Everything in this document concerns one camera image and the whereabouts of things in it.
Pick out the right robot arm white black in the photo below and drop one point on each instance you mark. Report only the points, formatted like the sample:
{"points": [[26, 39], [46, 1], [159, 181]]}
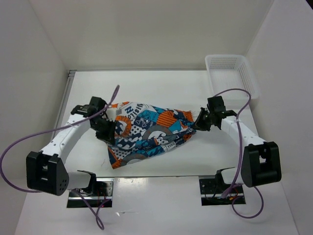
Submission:
{"points": [[259, 160]]}

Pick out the white perforated plastic basket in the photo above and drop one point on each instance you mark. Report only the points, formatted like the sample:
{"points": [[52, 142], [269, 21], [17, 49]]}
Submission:
{"points": [[228, 71]]}

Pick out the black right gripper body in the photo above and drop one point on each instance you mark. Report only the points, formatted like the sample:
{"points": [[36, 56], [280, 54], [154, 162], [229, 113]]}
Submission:
{"points": [[211, 113]]}

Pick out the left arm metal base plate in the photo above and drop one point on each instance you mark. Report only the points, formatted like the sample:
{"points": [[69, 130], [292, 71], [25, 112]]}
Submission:
{"points": [[101, 196]]}

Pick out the colourful patterned shorts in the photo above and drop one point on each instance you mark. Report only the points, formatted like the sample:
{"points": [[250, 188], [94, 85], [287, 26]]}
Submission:
{"points": [[143, 131]]}

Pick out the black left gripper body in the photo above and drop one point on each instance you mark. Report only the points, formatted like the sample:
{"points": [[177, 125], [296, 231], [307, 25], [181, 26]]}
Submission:
{"points": [[100, 128]]}

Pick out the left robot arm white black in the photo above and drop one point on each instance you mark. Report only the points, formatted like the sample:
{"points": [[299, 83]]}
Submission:
{"points": [[45, 169]]}

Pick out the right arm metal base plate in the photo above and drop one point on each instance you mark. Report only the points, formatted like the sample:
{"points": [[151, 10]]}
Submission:
{"points": [[211, 189]]}

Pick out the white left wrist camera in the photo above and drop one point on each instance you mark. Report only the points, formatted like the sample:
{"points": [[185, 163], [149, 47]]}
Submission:
{"points": [[112, 113]]}

